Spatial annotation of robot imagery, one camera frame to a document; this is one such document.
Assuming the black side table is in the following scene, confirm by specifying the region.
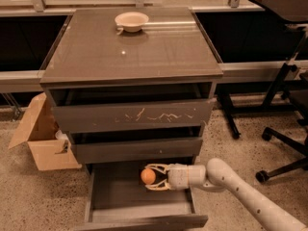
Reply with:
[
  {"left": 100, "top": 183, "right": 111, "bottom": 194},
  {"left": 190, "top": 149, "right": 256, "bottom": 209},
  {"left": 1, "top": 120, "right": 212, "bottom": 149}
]
[{"left": 218, "top": 0, "right": 308, "bottom": 139}]

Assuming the grey middle drawer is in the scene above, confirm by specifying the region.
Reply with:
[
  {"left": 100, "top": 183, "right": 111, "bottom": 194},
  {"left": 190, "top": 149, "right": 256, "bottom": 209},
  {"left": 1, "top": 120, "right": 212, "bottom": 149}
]
[{"left": 71, "top": 126, "right": 202, "bottom": 164}]

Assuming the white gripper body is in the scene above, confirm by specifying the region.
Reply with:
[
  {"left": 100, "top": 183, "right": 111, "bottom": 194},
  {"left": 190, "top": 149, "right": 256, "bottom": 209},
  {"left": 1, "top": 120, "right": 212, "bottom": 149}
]
[{"left": 167, "top": 164, "right": 189, "bottom": 190}]

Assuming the grey open bottom drawer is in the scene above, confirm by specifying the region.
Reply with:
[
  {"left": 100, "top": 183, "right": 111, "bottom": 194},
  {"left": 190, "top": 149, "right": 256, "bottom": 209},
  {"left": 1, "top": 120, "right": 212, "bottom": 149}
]
[{"left": 75, "top": 161, "right": 208, "bottom": 231}]

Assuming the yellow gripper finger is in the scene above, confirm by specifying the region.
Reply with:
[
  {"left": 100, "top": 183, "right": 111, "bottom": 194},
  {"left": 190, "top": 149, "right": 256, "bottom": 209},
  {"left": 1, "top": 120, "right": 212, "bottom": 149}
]
[
  {"left": 146, "top": 164, "right": 168, "bottom": 174},
  {"left": 145, "top": 179, "right": 170, "bottom": 191}
]

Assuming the open cardboard box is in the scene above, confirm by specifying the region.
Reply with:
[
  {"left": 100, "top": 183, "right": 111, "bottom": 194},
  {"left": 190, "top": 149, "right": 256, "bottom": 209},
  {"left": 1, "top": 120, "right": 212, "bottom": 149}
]
[{"left": 9, "top": 93, "right": 82, "bottom": 171}]

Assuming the white bowl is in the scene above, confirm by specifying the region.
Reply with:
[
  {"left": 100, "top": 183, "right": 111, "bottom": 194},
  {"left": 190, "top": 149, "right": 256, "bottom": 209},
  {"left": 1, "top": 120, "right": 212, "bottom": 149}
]
[{"left": 115, "top": 12, "right": 149, "bottom": 33}]

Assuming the grey top drawer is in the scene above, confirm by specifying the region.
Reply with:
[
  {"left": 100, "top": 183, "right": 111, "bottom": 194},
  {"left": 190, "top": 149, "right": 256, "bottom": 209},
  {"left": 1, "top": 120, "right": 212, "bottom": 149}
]
[{"left": 47, "top": 82, "right": 217, "bottom": 134}]

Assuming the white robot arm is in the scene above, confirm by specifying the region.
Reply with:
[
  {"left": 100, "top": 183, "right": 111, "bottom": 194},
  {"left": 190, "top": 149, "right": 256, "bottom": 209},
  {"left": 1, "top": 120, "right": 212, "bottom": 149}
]
[{"left": 141, "top": 158, "right": 308, "bottom": 231}]

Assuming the orange fruit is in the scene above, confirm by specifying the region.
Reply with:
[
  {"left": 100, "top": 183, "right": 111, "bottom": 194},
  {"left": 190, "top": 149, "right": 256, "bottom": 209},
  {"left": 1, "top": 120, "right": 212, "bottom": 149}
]
[{"left": 141, "top": 168, "right": 156, "bottom": 185}]

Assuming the grey drawer cabinet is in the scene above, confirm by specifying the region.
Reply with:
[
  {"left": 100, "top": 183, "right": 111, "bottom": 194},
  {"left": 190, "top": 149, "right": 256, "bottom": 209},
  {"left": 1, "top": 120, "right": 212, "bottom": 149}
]
[{"left": 39, "top": 6, "right": 224, "bottom": 231}]

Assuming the black office chair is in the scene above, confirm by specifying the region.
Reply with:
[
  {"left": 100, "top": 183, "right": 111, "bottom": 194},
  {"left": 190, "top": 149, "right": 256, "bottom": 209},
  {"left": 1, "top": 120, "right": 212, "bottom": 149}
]
[{"left": 255, "top": 74, "right": 308, "bottom": 184}]

